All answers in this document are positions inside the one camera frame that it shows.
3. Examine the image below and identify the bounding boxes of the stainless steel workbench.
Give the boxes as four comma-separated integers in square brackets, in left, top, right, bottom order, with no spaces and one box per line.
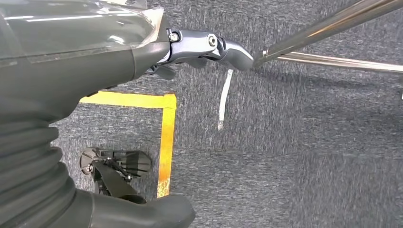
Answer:
[252,0,403,75]

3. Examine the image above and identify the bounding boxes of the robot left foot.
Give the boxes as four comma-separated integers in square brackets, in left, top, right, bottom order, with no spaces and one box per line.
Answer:
[78,147,153,205]

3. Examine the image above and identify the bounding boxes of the white plastic strip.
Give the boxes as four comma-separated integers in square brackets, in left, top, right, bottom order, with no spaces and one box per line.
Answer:
[217,69,235,132]

